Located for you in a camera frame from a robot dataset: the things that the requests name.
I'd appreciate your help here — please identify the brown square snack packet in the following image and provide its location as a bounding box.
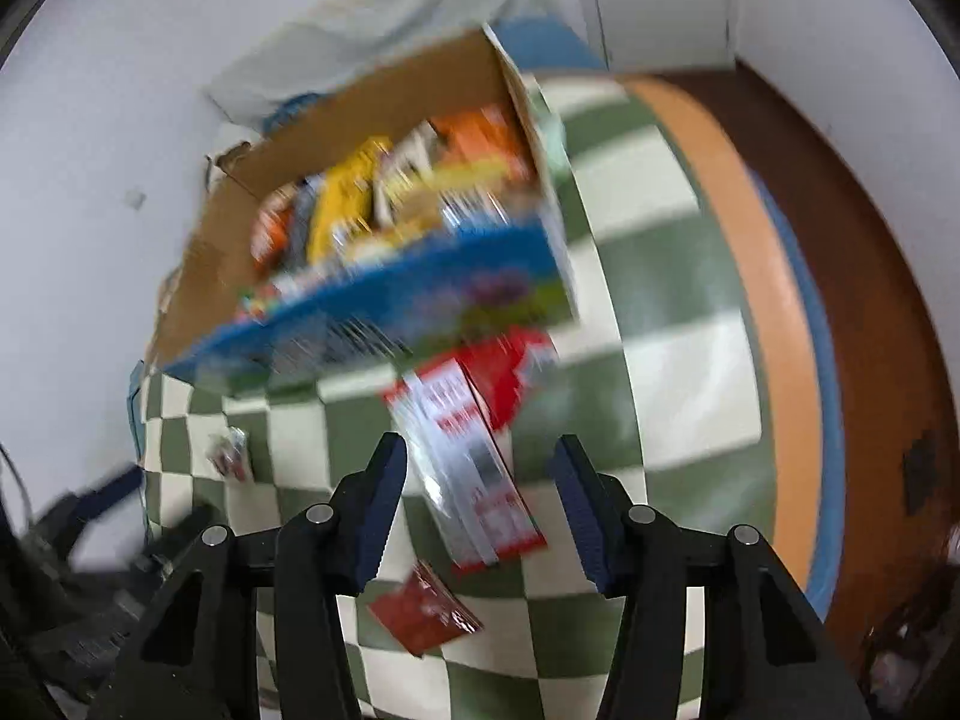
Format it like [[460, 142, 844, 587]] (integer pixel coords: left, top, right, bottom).
[[367, 561, 485, 657]]

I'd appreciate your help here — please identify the yellow chocolate bar packet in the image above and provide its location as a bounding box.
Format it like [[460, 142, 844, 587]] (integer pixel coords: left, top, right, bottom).
[[307, 139, 395, 263]]

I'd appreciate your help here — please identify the cardboard box blue print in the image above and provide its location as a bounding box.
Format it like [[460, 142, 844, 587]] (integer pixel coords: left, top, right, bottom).
[[146, 26, 582, 391]]

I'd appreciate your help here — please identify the red snack packet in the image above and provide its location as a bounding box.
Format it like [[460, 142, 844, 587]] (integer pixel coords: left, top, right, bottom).
[[457, 326, 560, 428]]

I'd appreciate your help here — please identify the blue bed sheet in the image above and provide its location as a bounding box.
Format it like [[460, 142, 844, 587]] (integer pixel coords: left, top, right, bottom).
[[127, 15, 848, 616]]

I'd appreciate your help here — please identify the white wafer stick packet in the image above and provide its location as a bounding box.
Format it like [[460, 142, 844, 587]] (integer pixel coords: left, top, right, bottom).
[[375, 127, 443, 226]]

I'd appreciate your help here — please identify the long silver packet red label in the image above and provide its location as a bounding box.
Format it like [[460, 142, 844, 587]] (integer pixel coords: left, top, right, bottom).
[[382, 360, 548, 575]]

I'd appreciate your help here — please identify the white blue pillow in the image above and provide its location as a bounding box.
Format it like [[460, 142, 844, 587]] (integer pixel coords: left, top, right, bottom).
[[206, 0, 541, 121]]

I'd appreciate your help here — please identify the small white panda packet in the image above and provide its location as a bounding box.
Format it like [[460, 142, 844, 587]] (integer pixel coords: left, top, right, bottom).
[[206, 427, 252, 481]]

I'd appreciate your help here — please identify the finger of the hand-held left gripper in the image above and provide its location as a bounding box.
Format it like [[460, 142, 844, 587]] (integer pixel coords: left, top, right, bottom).
[[71, 465, 147, 522]]

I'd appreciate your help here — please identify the white door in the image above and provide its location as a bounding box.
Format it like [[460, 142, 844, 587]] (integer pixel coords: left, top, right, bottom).
[[585, 0, 740, 68]]

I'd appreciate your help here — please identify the orange panda snack packet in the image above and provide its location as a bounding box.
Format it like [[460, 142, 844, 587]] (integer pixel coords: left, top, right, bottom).
[[251, 187, 301, 271]]

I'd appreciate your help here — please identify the green white checkered mat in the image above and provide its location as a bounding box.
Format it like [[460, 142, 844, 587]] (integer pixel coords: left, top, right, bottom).
[[139, 71, 826, 720]]

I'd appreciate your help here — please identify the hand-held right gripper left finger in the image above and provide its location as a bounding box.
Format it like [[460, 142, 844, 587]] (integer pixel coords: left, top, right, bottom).
[[86, 431, 410, 720]]

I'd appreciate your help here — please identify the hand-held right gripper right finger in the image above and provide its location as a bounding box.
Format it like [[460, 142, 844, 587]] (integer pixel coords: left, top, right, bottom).
[[551, 435, 871, 720]]

